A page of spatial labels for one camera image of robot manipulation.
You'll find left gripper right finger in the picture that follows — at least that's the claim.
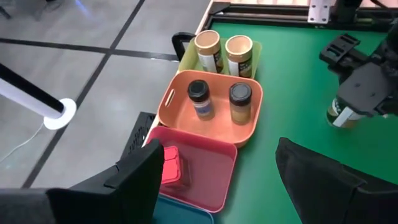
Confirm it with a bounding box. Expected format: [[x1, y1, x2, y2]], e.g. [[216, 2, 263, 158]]
[[275, 136, 398, 224]]

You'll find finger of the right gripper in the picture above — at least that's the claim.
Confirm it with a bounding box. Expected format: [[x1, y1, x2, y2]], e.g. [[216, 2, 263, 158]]
[[376, 93, 398, 116], [338, 63, 393, 118]]

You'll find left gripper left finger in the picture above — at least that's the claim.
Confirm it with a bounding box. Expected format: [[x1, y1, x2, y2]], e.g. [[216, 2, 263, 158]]
[[46, 138, 165, 224]]

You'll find furikake jar gold lid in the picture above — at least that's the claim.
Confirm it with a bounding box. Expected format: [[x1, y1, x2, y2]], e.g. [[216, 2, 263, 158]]
[[224, 34, 254, 78], [193, 29, 224, 74], [325, 98, 365, 129]]

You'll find small smoked paprika tin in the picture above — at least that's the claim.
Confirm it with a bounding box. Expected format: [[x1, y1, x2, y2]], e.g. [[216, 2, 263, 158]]
[[161, 145, 191, 189]]

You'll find black-lid jar yellow-green spice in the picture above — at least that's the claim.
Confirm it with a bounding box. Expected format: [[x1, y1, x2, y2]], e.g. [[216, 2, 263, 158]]
[[228, 82, 253, 126]]

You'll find black-lid jar blue label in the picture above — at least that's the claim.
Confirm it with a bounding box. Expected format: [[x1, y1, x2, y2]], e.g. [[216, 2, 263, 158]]
[[187, 79, 216, 121]]

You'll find blue plastic bin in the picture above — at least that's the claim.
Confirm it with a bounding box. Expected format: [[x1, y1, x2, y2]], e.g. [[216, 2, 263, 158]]
[[152, 194, 215, 224]]

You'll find black perforated panel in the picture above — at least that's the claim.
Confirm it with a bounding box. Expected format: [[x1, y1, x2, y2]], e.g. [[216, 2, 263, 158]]
[[120, 111, 157, 160]]

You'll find green table mat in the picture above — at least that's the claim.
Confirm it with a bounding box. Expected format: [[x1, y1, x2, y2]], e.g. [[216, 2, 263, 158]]
[[205, 21, 398, 224]]

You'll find pink plastic bin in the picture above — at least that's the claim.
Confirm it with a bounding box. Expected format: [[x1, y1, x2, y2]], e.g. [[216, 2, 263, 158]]
[[145, 125, 239, 214]]

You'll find white pole round base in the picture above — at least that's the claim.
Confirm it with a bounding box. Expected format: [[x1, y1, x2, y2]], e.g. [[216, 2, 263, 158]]
[[0, 63, 78, 131]]

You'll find orange plastic bin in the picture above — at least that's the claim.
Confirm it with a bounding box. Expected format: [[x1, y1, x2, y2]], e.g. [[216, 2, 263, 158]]
[[157, 69, 264, 149]]

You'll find yellow-green plastic bin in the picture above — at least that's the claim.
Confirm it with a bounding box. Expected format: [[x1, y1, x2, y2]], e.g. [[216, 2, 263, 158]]
[[177, 37, 263, 80]]

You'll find silver corner bracket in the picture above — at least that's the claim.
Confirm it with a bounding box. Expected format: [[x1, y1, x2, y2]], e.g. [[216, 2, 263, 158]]
[[307, 0, 331, 24]]

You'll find black aluminium table frame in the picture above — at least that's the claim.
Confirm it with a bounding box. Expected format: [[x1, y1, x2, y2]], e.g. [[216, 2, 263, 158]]
[[203, 1, 398, 32]]

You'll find white floor cable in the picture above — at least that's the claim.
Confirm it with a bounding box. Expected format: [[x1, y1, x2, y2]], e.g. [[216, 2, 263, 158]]
[[0, 123, 44, 163]]

